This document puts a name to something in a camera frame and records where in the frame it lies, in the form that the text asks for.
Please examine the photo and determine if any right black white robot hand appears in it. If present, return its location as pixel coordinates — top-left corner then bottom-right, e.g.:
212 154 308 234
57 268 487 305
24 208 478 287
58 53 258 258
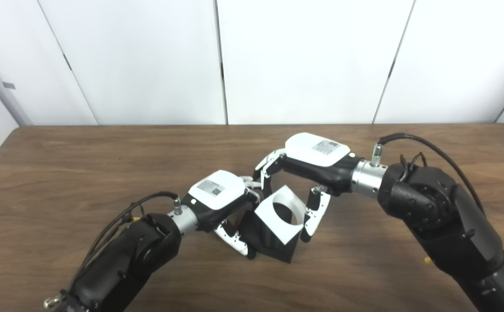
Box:
252 133 363 243

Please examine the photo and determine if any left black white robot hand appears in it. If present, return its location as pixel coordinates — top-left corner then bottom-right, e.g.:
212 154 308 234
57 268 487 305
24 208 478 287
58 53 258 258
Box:
182 170 263 260

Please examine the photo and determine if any white square piece with hole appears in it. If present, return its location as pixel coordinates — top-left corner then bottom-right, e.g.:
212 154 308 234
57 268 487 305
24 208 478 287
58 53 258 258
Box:
254 185 309 245

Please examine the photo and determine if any black peg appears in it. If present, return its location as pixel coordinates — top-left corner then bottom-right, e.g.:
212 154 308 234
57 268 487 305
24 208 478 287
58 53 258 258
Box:
238 191 302 264

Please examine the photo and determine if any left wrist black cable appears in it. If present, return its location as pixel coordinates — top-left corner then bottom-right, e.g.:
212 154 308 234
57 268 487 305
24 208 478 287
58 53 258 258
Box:
43 192 183 309

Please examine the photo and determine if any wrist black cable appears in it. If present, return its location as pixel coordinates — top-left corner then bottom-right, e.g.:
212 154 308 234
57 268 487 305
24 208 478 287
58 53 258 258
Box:
371 133 504 273
43 192 183 309

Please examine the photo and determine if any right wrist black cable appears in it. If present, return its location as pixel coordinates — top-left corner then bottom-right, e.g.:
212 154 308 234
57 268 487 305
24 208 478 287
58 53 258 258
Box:
371 133 504 273

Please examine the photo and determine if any left arm thin wire bundle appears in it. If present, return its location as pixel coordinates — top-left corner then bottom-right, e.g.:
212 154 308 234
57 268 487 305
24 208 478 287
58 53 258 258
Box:
129 204 146 224

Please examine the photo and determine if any arm thin wire bundle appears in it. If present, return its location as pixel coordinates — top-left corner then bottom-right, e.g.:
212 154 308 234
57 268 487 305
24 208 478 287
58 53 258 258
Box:
399 152 428 180
129 204 146 224

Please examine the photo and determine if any right arm thin wire bundle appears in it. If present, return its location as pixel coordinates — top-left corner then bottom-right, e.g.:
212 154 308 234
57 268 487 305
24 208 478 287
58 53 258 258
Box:
399 152 428 180

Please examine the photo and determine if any grey wall corner post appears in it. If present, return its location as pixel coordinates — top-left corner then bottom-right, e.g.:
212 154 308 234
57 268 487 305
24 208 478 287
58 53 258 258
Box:
0 40 33 126

